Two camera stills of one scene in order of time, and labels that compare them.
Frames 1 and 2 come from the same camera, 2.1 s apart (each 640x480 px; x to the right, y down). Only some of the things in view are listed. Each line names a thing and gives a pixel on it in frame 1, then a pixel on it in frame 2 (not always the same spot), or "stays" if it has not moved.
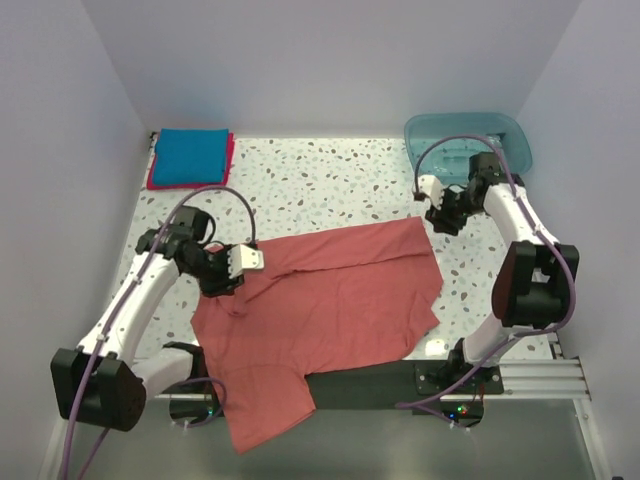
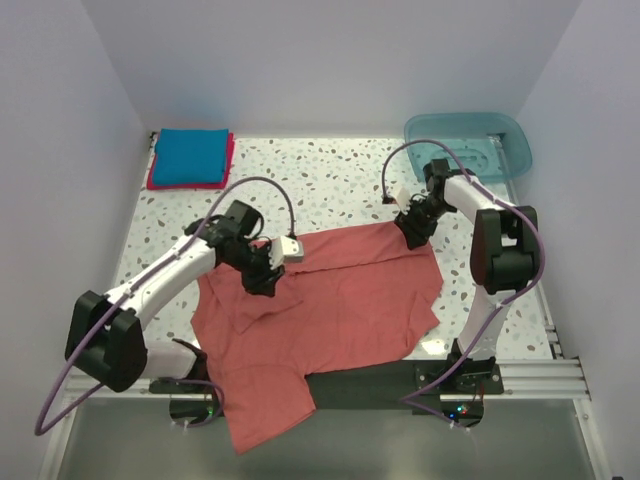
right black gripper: x=440 y=219 to x=416 y=234
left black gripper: x=223 y=285 to x=264 y=281
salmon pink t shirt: x=324 y=301 stays
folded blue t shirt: x=191 y=156 stays
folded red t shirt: x=228 y=166 stays
